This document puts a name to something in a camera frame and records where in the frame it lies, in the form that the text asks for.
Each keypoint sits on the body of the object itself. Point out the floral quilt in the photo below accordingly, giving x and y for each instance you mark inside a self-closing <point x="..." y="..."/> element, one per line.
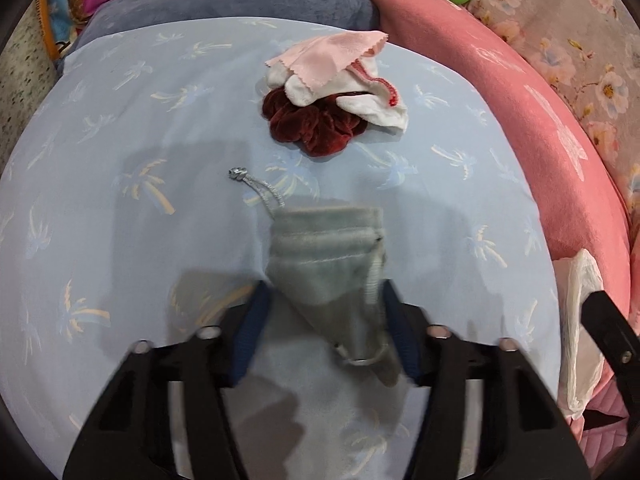
<point x="575" y="35"/>

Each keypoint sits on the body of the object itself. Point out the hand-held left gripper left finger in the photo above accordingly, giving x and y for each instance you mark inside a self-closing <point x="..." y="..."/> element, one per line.
<point x="252" y="330"/>

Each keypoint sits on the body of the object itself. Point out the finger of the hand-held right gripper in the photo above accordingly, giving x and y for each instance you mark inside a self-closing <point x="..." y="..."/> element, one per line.
<point x="612" y="340"/>

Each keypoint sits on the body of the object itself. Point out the white plastic bag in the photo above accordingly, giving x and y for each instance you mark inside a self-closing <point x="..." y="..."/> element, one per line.
<point x="575" y="360"/>

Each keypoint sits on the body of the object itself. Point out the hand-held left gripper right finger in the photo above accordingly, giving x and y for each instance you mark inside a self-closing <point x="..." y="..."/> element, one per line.
<point x="405" y="340"/>

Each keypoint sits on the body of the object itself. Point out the dark red velvet scrunchie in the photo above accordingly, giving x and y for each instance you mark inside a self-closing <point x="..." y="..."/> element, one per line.
<point x="300" y="125"/>

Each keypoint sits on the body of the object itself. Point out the pink quilted pillow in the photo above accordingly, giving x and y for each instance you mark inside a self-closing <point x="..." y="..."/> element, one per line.
<point x="610" y="440"/>

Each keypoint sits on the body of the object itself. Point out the white sock with red trim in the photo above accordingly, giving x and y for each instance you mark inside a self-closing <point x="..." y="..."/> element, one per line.
<point x="370" y="107"/>

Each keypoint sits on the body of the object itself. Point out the pink cleaning cloth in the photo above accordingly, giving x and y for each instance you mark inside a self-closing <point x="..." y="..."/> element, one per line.
<point x="325" y="60"/>

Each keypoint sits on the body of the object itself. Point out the pink blanket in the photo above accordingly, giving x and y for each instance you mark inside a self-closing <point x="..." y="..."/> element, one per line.
<point x="500" y="85"/>

